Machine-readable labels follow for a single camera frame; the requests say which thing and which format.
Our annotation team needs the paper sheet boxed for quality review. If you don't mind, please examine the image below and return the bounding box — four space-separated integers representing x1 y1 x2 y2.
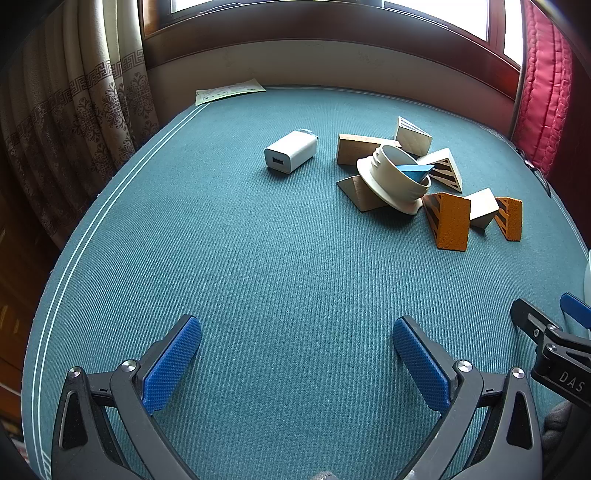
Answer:
194 78 267 107

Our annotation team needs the plain wooden wedge block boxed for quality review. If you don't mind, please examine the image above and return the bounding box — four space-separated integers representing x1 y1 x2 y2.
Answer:
336 174 389 213

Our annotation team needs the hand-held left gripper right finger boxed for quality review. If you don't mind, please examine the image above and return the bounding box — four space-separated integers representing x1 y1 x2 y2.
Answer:
392 316 544 480

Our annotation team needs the tiger-striped wooden triangle block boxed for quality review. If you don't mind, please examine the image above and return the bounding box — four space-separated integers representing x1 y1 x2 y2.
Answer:
417 148 464 194

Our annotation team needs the red quilted curtain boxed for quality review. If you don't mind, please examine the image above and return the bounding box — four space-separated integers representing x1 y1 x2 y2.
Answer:
510 0 579 180

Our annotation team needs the white plastic cup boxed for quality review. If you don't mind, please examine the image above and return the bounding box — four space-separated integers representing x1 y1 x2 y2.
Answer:
356 144 432 216

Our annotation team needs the beige patterned curtain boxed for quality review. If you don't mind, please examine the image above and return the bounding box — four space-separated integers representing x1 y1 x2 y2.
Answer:
0 0 160 252

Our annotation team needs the large orange wedge block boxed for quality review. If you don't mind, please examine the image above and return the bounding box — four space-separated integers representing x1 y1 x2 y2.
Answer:
421 192 472 253

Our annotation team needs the wooden window frame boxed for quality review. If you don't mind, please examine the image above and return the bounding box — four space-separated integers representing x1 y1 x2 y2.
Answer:
137 0 528 100

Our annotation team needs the small orange wedge block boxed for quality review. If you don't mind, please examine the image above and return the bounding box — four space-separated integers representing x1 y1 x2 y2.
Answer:
494 196 524 242

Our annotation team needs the rectangular wooden block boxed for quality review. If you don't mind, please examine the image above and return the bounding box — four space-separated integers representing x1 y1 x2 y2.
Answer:
336 133 402 167

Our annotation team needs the person's right hand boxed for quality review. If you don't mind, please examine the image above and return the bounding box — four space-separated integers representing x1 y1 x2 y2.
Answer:
541 399 591 462

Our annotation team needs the blue wooden block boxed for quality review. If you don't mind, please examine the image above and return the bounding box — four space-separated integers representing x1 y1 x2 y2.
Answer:
397 164 435 185

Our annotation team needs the plain beige triangle block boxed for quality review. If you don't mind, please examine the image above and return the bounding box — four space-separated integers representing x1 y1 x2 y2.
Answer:
464 188 500 230

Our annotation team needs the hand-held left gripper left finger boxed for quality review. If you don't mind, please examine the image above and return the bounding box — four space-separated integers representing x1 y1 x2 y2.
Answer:
50 315 203 480

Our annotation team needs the white usb charger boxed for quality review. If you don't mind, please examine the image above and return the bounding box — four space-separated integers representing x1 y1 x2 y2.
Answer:
264 129 319 175

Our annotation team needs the white zebra-striped triangle block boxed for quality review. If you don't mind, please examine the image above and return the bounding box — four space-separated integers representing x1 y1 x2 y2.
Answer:
394 116 433 157

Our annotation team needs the green felt table cover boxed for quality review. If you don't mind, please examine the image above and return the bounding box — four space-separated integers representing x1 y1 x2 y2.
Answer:
21 83 591 480

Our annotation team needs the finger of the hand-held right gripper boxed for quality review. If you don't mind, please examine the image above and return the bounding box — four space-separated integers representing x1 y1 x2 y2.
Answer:
560 292 591 330
512 298 563 344

